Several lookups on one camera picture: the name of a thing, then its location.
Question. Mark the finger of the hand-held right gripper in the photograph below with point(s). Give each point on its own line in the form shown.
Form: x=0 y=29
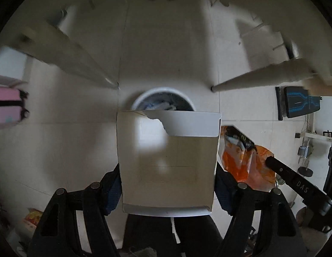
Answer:
x=291 y=175

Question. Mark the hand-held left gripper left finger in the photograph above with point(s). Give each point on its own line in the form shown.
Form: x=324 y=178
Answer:
x=112 y=195

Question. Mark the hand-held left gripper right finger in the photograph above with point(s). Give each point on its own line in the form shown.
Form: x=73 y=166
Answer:
x=226 y=192

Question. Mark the orange snack wrapper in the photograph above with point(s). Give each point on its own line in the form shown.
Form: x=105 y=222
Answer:
x=240 y=163

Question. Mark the white cardboard box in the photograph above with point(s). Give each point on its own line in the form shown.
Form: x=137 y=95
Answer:
x=168 y=166

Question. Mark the white round trash bin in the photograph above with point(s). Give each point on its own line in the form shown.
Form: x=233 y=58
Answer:
x=155 y=99

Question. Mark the person's right forearm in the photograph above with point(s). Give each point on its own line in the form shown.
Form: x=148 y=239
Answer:
x=315 y=243

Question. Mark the person's dark trouser leg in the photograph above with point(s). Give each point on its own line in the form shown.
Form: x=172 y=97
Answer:
x=155 y=233

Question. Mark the black board with blue lines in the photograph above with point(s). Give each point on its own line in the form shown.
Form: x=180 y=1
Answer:
x=299 y=104

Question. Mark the red yellow packet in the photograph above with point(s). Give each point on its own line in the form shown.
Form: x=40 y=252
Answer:
x=33 y=216

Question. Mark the pink suitcase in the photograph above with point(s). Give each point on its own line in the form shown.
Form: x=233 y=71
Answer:
x=6 y=107

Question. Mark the white table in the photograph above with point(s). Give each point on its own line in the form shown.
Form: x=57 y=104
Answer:
x=69 y=56

